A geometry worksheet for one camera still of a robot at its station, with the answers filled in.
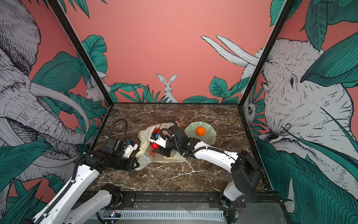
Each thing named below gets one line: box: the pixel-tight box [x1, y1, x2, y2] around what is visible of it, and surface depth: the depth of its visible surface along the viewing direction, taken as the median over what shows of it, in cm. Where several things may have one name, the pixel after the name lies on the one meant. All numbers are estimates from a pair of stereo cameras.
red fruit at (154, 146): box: [151, 142, 160, 150], surface depth 71 cm
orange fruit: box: [195, 126, 207, 137], surface depth 100 cm
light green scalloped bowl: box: [184, 121, 217, 145], surface depth 102 cm
